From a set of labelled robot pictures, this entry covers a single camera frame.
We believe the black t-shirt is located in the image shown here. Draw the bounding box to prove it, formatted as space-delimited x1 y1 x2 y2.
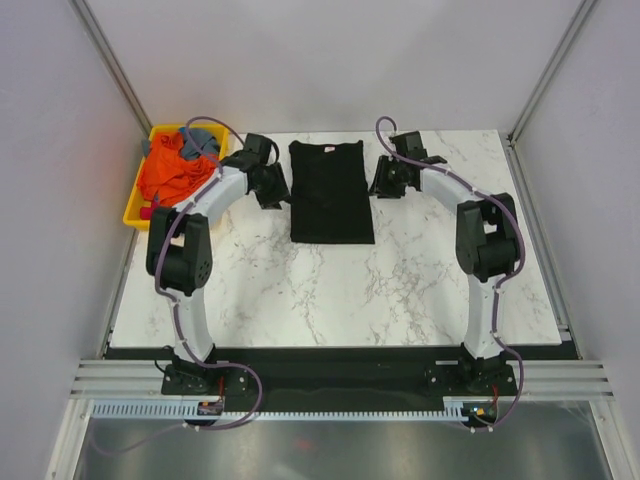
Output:
289 140 375 245

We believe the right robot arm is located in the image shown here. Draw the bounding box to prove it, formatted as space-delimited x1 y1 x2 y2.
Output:
370 155 524 394

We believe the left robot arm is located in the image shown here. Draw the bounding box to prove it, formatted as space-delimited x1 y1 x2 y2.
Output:
146 163 289 393

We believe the grey t-shirt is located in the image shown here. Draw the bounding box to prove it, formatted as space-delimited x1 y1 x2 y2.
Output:
140 127 222 164

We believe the orange t-shirt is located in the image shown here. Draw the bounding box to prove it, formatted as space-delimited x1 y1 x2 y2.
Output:
136 130 219 206

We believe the pink t-shirt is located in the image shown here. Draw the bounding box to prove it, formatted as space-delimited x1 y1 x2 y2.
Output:
139 200 159 221

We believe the yellow plastic bin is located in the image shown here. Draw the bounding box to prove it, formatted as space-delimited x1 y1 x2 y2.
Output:
122 122 232 234

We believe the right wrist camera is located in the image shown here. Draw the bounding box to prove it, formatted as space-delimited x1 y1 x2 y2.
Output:
390 131 447 165

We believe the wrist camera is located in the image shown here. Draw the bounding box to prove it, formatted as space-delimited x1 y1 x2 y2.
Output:
235 133 280 167
390 131 447 165

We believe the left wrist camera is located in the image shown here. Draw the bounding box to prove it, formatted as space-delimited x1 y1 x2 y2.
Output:
235 133 280 167

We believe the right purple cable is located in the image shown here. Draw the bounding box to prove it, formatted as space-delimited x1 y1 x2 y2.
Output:
375 116 526 434

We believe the purple cable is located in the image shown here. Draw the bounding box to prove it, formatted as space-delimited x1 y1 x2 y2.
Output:
375 116 526 434
92 115 264 457

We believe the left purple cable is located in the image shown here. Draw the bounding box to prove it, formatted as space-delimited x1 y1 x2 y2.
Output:
92 115 264 457

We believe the left aluminium frame post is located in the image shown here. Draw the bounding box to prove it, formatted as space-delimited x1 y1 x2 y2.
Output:
69 0 153 135

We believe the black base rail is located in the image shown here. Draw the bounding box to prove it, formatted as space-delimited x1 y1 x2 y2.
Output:
161 346 517 410

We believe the white slotted cable duct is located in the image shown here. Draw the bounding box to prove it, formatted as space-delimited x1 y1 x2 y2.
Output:
90 397 499 422

